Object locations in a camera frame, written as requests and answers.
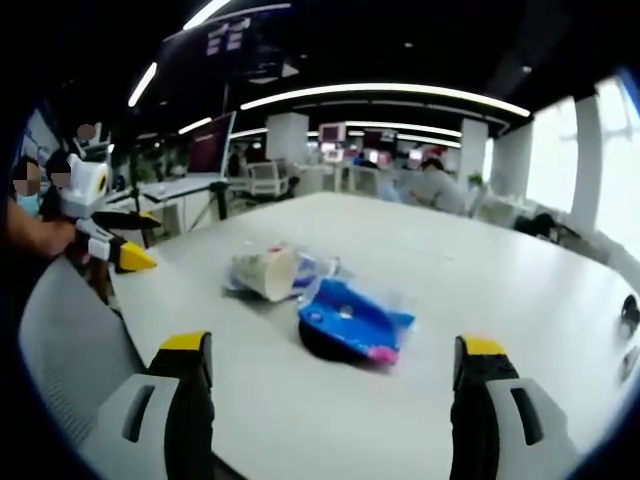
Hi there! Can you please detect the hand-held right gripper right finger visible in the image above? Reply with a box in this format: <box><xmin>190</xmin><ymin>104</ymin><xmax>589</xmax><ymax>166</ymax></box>
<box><xmin>448</xmin><ymin>333</ymin><xmax>581</xmax><ymax>480</ymax></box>

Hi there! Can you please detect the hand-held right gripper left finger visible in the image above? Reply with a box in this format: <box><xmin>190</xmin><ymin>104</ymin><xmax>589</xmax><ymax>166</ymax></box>
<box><xmin>82</xmin><ymin>329</ymin><xmax>217</xmax><ymax>480</ymax></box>

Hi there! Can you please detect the white paper cup item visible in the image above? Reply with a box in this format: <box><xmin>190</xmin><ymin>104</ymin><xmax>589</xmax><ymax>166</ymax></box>
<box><xmin>231</xmin><ymin>247</ymin><xmax>297</xmax><ymax>304</ymax></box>

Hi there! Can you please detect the blue packet item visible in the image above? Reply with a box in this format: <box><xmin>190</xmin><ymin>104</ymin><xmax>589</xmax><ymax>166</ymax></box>
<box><xmin>297</xmin><ymin>277</ymin><xmax>418</xmax><ymax>369</ymax></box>

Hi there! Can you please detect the black round item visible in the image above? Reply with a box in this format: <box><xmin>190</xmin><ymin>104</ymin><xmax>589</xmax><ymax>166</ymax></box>
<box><xmin>298</xmin><ymin>319</ymin><xmax>401</xmax><ymax>370</ymax></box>

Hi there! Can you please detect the clear blue white bag item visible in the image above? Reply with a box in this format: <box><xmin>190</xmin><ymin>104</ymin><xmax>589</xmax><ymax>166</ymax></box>
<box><xmin>221</xmin><ymin>241</ymin><xmax>354</xmax><ymax>303</ymax></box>

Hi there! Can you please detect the person's left hand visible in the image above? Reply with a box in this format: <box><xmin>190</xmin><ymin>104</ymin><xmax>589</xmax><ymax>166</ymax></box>
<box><xmin>40</xmin><ymin>217</ymin><xmax>77</xmax><ymax>259</ymax></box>

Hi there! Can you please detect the white background desk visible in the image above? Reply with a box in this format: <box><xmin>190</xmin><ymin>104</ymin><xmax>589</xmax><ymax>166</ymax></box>
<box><xmin>105</xmin><ymin>175</ymin><xmax>232</xmax><ymax>236</ymax></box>

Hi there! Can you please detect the black tripod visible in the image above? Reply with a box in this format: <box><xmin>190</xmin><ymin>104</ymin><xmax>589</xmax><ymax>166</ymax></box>
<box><xmin>188</xmin><ymin>179</ymin><xmax>232</xmax><ymax>234</ymax></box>

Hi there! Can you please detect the grey mesh chair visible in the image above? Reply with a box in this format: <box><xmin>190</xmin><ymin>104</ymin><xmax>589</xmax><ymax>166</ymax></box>
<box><xmin>18</xmin><ymin>257</ymin><xmax>149</xmax><ymax>451</ymax></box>

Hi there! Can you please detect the large dark monitor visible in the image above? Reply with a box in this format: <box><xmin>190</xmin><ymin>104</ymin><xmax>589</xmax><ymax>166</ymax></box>
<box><xmin>186</xmin><ymin>111</ymin><xmax>237</xmax><ymax>177</ymax></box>

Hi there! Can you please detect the short ceiling light strip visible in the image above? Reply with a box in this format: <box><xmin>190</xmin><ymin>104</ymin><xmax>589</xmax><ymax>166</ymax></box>
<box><xmin>177</xmin><ymin>116</ymin><xmax>214</xmax><ymax>136</ymax></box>
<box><xmin>127</xmin><ymin>61</ymin><xmax>159</xmax><ymax>108</ymax></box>

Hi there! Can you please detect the white table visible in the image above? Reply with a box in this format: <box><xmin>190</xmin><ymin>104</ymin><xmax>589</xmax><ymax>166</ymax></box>
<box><xmin>107</xmin><ymin>191</ymin><xmax>640</xmax><ymax>480</ymax></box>

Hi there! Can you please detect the white office chair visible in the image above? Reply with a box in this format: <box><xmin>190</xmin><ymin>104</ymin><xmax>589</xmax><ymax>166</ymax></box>
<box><xmin>246</xmin><ymin>161</ymin><xmax>292</xmax><ymax>199</ymax></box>

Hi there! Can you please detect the long curved ceiling light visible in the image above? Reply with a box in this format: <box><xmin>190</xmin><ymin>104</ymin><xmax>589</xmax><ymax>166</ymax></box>
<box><xmin>239</xmin><ymin>82</ymin><xmax>532</xmax><ymax>119</ymax></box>

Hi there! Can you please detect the black table cable port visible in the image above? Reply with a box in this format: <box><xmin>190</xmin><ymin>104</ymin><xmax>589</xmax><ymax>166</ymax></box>
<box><xmin>619</xmin><ymin>293</ymin><xmax>640</xmax><ymax>327</ymax></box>

